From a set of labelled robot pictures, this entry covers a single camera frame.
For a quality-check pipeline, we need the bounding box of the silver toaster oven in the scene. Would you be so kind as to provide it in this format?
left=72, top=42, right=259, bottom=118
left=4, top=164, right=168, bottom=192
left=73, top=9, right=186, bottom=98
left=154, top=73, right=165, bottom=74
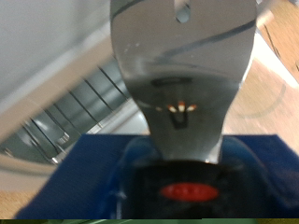
left=0, top=0, right=150, bottom=194

